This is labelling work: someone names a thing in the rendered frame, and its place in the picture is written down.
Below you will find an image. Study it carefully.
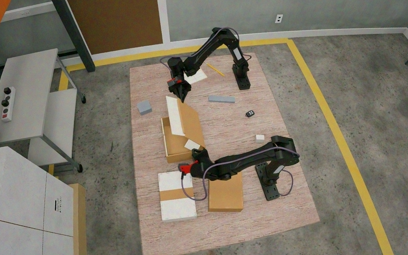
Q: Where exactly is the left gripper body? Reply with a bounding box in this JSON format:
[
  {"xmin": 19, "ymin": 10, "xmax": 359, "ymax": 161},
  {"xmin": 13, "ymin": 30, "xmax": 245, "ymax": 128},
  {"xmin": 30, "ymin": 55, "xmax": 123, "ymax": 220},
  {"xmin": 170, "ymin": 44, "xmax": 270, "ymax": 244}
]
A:
[{"xmin": 180, "ymin": 149, "xmax": 213, "ymax": 174}]

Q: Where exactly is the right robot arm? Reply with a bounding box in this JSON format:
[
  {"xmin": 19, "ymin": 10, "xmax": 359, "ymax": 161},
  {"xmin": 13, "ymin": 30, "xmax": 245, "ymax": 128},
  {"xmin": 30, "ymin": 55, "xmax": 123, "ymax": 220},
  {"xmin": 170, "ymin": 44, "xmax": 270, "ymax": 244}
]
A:
[{"xmin": 167, "ymin": 27, "xmax": 251, "ymax": 88}]

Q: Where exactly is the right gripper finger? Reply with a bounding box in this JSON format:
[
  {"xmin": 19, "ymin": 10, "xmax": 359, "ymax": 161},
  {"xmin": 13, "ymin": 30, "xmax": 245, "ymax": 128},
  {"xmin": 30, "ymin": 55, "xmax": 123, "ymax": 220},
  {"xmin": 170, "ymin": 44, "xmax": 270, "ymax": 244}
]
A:
[
  {"xmin": 173, "ymin": 88, "xmax": 180, "ymax": 99},
  {"xmin": 178, "ymin": 86, "xmax": 188, "ymax": 103}
]

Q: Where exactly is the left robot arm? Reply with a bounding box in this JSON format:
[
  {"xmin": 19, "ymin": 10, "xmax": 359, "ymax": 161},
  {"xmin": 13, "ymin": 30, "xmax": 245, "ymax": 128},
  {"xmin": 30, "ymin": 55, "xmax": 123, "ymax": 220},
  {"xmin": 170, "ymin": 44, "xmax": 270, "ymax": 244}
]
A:
[{"xmin": 190, "ymin": 135, "xmax": 299, "ymax": 200}]

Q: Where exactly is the white box with tan tape band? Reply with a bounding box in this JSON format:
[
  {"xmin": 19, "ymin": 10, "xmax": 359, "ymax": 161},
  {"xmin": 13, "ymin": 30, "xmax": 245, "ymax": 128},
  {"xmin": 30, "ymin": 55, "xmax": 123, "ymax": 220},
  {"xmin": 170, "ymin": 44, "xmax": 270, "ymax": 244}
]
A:
[{"xmin": 158, "ymin": 171, "xmax": 197, "ymax": 223}]

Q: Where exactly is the small white cube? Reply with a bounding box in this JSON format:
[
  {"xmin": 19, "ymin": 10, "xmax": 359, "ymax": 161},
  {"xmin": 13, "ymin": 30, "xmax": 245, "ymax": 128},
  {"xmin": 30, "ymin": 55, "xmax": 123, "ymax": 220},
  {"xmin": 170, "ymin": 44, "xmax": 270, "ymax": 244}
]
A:
[{"xmin": 255, "ymin": 135, "xmax": 264, "ymax": 143}]

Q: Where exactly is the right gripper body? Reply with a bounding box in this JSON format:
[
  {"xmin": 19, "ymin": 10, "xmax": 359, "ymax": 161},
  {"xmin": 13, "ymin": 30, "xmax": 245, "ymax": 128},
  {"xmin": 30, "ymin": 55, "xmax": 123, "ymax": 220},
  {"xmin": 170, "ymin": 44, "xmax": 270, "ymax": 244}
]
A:
[{"xmin": 167, "ymin": 75, "xmax": 192, "ymax": 94}]

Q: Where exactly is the black key fob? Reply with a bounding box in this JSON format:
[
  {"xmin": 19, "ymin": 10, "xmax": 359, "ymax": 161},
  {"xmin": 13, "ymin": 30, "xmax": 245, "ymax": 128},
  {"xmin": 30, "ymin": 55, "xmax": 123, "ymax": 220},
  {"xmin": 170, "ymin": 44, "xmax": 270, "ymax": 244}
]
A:
[{"xmin": 246, "ymin": 110, "xmax": 255, "ymax": 117}]

